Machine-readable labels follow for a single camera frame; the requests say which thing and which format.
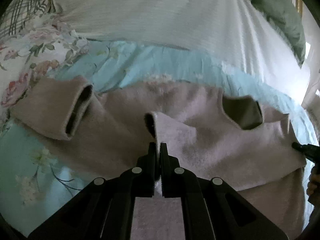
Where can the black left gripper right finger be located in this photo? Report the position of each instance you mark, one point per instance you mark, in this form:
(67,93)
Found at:
(212,209)

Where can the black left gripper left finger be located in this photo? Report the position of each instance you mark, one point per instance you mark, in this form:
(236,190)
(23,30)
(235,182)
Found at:
(104,208)

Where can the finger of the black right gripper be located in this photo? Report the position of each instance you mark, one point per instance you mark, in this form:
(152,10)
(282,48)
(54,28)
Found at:
(311,152)

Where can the person's right hand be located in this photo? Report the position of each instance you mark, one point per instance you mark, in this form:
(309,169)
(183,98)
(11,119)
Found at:
(314,180)

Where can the light blue floral bedsheet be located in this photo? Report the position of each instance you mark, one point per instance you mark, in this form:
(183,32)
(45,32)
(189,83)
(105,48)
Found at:
(34,184)

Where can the green pillow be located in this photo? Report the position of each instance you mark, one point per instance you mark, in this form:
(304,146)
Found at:
(286,21)

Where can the white striped blanket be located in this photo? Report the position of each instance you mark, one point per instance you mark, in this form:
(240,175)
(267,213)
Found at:
(231,30)

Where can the white floral pillow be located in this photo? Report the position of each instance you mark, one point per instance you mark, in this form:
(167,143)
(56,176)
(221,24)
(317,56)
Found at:
(44,45)

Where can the plaid checked cloth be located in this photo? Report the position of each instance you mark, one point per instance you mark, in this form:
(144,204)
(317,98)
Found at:
(19,12)

